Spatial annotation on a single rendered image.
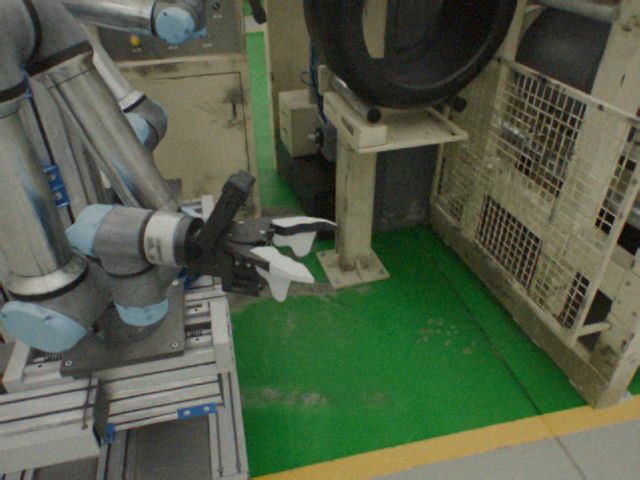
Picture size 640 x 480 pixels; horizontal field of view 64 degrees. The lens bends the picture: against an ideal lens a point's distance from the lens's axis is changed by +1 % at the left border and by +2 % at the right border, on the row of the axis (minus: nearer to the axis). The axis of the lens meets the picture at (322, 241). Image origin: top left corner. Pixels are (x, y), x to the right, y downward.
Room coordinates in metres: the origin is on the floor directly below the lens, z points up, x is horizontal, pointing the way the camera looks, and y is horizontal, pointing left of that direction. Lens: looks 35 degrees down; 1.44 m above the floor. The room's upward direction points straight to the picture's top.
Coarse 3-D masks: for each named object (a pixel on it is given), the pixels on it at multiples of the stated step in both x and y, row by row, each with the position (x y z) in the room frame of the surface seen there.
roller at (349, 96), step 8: (336, 80) 1.68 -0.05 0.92; (336, 88) 1.66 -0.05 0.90; (344, 88) 1.61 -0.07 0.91; (344, 96) 1.59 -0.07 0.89; (352, 96) 1.53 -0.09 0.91; (352, 104) 1.52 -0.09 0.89; (360, 104) 1.46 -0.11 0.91; (368, 104) 1.44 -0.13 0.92; (360, 112) 1.46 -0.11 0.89; (368, 112) 1.40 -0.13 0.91; (376, 112) 1.40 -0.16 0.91; (368, 120) 1.40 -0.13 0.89; (376, 120) 1.40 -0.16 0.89
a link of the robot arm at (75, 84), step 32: (32, 0) 0.69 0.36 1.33; (64, 32) 0.72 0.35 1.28; (32, 64) 0.70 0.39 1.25; (64, 64) 0.70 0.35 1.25; (64, 96) 0.70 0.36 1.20; (96, 96) 0.71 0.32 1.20; (96, 128) 0.70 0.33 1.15; (128, 128) 0.73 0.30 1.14; (96, 160) 0.70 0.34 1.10; (128, 160) 0.70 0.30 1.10; (128, 192) 0.69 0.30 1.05; (160, 192) 0.71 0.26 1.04
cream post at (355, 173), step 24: (384, 0) 1.81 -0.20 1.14; (384, 24) 1.81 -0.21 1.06; (336, 168) 1.89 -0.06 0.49; (360, 168) 1.79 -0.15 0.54; (336, 192) 1.88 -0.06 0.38; (360, 192) 1.79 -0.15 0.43; (336, 216) 1.87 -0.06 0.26; (360, 216) 1.79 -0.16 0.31; (336, 240) 1.87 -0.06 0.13; (360, 240) 1.80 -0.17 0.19; (360, 264) 1.80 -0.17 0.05
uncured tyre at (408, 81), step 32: (320, 0) 1.41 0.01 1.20; (352, 0) 1.36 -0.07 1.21; (448, 0) 1.75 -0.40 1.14; (480, 0) 1.70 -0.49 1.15; (512, 0) 1.50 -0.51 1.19; (320, 32) 1.42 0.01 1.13; (352, 32) 1.36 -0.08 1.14; (448, 32) 1.75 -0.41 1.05; (480, 32) 1.64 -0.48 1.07; (352, 64) 1.37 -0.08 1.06; (384, 64) 1.69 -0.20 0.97; (416, 64) 1.72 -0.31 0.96; (448, 64) 1.65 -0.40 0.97; (480, 64) 1.48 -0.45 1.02; (384, 96) 1.40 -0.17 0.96; (416, 96) 1.42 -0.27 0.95; (448, 96) 1.48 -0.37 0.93
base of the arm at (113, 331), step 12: (108, 312) 0.70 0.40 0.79; (96, 324) 0.71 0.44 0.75; (108, 324) 0.69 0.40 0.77; (120, 324) 0.69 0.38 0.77; (156, 324) 0.73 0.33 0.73; (96, 336) 0.69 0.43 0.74; (108, 336) 0.68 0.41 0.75; (120, 336) 0.68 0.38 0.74; (132, 336) 0.69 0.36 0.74; (144, 336) 0.70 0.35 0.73
